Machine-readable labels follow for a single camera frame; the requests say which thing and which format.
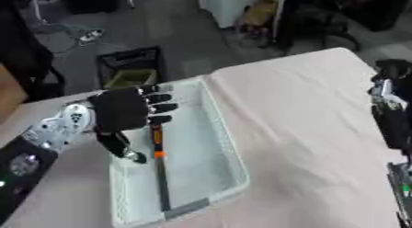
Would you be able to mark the black bag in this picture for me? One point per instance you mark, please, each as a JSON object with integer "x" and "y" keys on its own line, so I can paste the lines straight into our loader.
{"x": 381, "y": 8}

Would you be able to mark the white cabinet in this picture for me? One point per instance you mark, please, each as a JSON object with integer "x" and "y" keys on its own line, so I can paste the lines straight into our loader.
{"x": 228, "y": 6}

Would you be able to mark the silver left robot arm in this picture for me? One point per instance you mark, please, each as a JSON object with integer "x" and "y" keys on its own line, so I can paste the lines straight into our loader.
{"x": 53, "y": 129}

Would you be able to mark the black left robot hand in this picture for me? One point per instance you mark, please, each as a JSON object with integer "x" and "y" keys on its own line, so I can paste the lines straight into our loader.
{"x": 121, "y": 109}

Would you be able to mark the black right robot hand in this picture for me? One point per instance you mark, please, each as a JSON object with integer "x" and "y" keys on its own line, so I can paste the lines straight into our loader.
{"x": 396, "y": 124}

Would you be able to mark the white mesh basket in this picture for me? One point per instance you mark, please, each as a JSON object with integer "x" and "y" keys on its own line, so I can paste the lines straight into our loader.
{"x": 196, "y": 152}

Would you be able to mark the black office chair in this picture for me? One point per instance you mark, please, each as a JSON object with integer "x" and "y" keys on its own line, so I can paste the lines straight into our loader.
{"x": 311, "y": 20}

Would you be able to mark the black box tan inside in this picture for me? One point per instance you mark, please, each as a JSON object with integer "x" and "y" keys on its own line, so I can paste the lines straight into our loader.
{"x": 129, "y": 77}

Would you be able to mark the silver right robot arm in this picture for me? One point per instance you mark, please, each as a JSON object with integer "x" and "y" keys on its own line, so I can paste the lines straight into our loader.
{"x": 402, "y": 182}

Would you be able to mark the white power strip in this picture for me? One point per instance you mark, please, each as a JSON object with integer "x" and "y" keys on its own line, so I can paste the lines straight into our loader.
{"x": 91, "y": 35}

